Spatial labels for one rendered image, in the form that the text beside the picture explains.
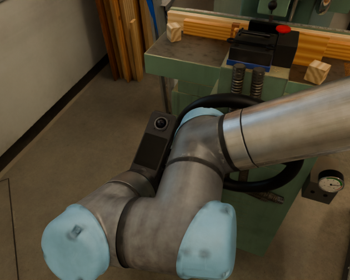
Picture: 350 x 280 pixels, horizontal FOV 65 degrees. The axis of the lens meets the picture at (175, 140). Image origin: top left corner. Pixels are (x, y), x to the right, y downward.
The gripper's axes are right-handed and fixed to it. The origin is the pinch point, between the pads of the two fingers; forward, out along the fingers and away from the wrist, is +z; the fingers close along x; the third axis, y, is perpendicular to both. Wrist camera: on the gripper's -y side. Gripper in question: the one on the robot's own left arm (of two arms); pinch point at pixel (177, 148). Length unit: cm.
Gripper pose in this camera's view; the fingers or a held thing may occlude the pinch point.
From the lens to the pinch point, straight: 58.9
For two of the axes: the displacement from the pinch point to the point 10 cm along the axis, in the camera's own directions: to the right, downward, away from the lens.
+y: -1.8, 9.4, 2.8
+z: 3.1, -2.2, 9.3
